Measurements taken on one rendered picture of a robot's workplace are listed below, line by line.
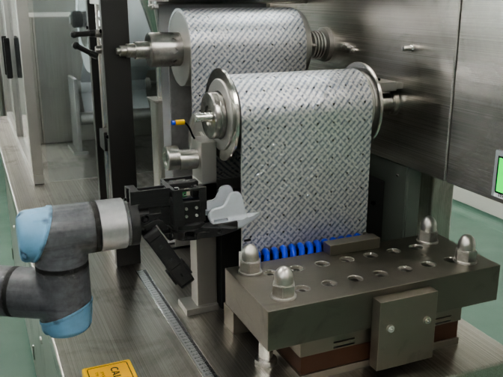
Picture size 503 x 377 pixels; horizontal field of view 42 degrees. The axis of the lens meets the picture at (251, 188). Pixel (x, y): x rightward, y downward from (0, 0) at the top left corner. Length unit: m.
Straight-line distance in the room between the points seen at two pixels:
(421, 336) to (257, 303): 0.26
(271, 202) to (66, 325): 0.36
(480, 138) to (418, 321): 0.29
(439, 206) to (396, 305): 0.50
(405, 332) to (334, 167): 0.29
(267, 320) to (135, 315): 0.35
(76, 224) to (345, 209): 0.45
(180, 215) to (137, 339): 0.24
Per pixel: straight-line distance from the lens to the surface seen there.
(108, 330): 1.14
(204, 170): 1.08
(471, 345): 1.13
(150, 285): 1.28
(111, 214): 0.95
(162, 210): 0.98
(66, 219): 0.94
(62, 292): 0.97
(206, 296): 1.17
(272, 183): 1.05
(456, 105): 1.08
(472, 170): 1.06
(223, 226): 1.00
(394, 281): 1.00
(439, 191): 1.42
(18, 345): 3.03
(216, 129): 1.02
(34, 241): 0.94
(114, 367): 0.99
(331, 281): 0.98
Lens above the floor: 1.44
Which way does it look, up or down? 17 degrees down
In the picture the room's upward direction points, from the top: straight up
